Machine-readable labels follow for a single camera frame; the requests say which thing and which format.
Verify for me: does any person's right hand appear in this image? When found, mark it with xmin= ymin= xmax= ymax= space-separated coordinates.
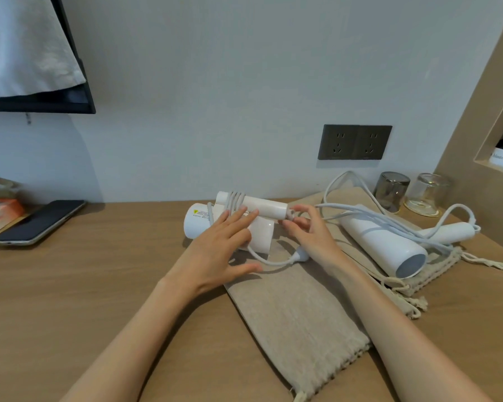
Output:
xmin=278 ymin=204 xmax=349 ymax=277

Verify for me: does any person's left hand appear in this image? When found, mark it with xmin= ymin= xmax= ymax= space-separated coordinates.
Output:
xmin=161 ymin=206 xmax=264 ymax=300

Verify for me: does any white hair dryer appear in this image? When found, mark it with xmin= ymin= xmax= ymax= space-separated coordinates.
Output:
xmin=183 ymin=190 xmax=289 ymax=254
xmin=338 ymin=203 xmax=482 ymax=280

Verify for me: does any beige drawstring bag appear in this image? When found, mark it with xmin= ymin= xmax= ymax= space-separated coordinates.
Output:
xmin=284 ymin=188 xmax=503 ymax=319
xmin=224 ymin=223 xmax=372 ymax=402

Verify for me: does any person's left forearm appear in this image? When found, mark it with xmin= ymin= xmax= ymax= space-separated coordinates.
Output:
xmin=60 ymin=280 xmax=206 ymax=402

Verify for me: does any person's right forearm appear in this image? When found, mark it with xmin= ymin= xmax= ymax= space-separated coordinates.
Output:
xmin=329 ymin=257 xmax=493 ymax=402

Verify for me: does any grey smoked glass cup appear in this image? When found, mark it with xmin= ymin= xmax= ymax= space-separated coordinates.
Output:
xmin=373 ymin=171 xmax=411 ymax=214

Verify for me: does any round gold-rimmed coaster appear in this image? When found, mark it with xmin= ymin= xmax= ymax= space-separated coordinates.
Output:
xmin=404 ymin=200 xmax=441 ymax=217

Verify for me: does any clear glass cup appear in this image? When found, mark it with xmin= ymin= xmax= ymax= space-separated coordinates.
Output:
xmin=404 ymin=173 xmax=452 ymax=217

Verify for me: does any black smartphone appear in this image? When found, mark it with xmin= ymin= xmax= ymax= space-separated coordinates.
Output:
xmin=0 ymin=199 xmax=87 ymax=247

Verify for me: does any black television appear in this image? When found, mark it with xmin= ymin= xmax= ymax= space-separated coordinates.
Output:
xmin=0 ymin=0 xmax=97 ymax=115

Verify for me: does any white cloth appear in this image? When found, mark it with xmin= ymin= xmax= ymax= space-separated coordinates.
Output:
xmin=0 ymin=0 xmax=87 ymax=98

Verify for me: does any dark grey wall socket panel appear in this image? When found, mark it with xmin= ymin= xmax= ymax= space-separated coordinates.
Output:
xmin=317 ymin=124 xmax=393 ymax=160

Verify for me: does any wooden niche frame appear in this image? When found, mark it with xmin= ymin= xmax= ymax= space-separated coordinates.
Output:
xmin=434 ymin=0 xmax=503 ymax=256

